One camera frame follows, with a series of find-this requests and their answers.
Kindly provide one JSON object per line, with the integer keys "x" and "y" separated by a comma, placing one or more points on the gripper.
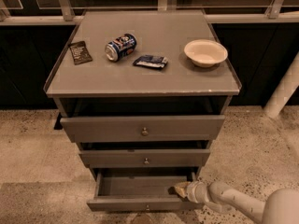
{"x": 194, "y": 191}

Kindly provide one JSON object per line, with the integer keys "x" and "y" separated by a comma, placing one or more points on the grey bottom drawer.
{"x": 141, "y": 190}

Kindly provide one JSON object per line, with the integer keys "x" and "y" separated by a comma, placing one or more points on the grey drawer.
{"x": 144, "y": 158}
{"x": 142, "y": 128}
{"x": 141, "y": 190}

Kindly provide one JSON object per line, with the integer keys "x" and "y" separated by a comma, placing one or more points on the grey middle drawer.
{"x": 144, "y": 158}

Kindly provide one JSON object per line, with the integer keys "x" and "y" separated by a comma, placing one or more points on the grey top drawer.
{"x": 142, "y": 128}

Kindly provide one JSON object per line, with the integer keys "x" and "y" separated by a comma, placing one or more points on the grey drawer cabinet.
{"x": 102, "y": 88}

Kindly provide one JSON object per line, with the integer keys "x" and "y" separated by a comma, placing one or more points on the white paper bowl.
{"x": 205, "y": 53}

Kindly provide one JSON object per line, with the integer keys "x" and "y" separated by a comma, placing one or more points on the blue white snack packet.
{"x": 150, "y": 61}

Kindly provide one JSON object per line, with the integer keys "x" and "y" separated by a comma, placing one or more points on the blue soda can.
{"x": 120, "y": 47}

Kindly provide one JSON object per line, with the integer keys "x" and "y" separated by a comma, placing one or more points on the dark brown snack packet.
{"x": 80, "y": 53}

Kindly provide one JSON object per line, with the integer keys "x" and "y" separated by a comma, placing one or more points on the white diagonal post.
{"x": 284, "y": 91}

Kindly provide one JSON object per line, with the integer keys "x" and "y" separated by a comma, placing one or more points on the metal window rail frame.
{"x": 72, "y": 12}

